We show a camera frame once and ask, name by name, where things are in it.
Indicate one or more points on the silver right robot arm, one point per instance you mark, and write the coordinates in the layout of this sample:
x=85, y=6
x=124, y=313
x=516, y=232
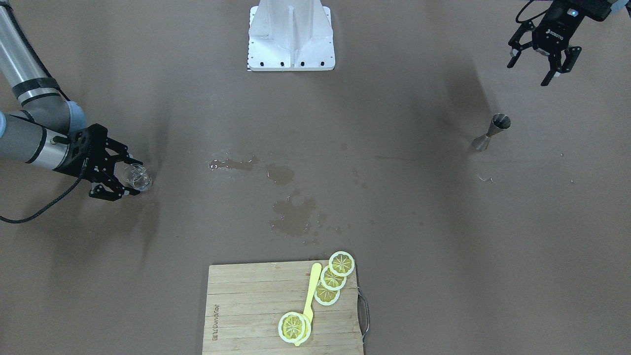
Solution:
x=49, y=130

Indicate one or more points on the bamboo cutting board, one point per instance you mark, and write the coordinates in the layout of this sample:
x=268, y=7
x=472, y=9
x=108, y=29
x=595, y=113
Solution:
x=246, y=301

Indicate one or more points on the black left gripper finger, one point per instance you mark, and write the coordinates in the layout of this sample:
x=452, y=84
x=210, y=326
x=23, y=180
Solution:
x=561, y=62
x=517, y=47

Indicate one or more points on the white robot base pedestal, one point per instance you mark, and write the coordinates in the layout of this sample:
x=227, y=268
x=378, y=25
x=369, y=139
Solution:
x=290, y=35

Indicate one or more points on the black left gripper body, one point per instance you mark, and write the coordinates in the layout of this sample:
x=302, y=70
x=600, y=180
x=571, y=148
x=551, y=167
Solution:
x=555, y=28

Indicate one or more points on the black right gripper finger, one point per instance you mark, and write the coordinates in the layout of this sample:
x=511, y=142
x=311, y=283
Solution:
x=109, y=188
x=116, y=152

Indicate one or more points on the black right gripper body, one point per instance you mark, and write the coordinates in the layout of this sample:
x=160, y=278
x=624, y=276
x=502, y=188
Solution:
x=80, y=160

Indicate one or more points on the yellow plastic spoon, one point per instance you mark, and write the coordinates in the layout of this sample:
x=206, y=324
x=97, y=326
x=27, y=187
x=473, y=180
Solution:
x=308, y=313

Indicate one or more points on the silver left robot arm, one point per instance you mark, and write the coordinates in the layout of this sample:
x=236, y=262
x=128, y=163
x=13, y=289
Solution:
x=597, y=10

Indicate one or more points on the lemon slice on spoon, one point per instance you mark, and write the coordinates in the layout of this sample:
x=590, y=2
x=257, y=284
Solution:
x=294, y=328

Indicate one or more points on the lemon slice outer end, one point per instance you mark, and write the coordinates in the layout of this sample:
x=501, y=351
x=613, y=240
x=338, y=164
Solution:
x=341, y=263

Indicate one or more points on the clear glass measuring cup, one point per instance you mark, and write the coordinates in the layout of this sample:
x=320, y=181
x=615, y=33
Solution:
x=137, y=177

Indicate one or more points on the steel double jigger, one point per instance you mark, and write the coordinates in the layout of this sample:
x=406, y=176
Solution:
x=499, y=123

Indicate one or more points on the lemon slice middle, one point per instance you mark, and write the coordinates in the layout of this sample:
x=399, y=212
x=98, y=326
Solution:
x=332, y=281

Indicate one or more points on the lemon slice near spoon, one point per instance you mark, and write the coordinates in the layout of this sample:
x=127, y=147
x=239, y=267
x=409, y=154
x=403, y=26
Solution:
x=324, y=296

